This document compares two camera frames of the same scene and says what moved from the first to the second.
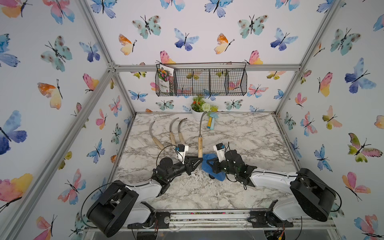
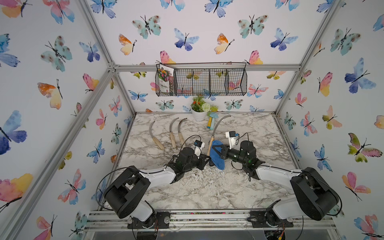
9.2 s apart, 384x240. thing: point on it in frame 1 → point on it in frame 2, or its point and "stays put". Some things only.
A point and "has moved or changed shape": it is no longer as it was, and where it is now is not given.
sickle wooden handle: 181,139 stays put
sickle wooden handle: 157,142 stays put
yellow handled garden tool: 209,122 stays put
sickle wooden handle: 200,140 → 213,136
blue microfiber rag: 207,167 has moved or changed shape
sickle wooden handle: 171,135 stays put
